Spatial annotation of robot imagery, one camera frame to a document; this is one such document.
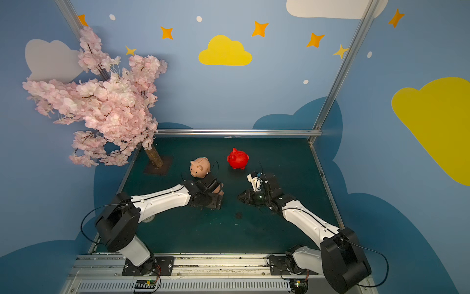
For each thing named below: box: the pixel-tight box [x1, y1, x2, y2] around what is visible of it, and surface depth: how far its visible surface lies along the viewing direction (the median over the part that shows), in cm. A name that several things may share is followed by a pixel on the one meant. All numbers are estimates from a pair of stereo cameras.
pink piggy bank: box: [189, 156, 211, 179], surface depth 99 cm
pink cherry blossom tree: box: [22, 26, 168, 168], surface depth 67 cm
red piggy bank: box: [227, 147, 250, 170], surface depth 105 cm
